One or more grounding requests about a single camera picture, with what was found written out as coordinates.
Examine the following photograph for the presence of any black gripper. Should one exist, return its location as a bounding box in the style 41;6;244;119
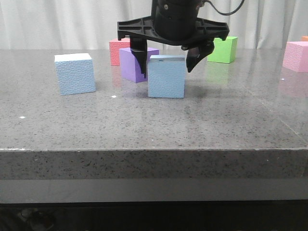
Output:
117;0;229;78

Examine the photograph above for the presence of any light blue foam cube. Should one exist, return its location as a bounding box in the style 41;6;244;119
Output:
54;53;96;95
147;55;186;98

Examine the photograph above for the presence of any purple foam cube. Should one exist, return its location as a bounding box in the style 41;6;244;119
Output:
119;48;148;83

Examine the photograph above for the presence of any red foam cube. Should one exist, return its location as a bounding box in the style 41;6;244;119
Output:
109;38;130;66

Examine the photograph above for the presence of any green foam cube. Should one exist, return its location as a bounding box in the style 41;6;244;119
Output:
207;36;238;64

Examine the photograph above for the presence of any pink foam cube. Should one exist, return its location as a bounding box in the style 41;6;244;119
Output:
282;41;308;73

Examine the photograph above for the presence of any grey pleated curtain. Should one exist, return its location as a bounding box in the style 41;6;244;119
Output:
0;0;308;50

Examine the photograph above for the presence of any black cable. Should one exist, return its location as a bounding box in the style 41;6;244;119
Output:
203;0;245;16

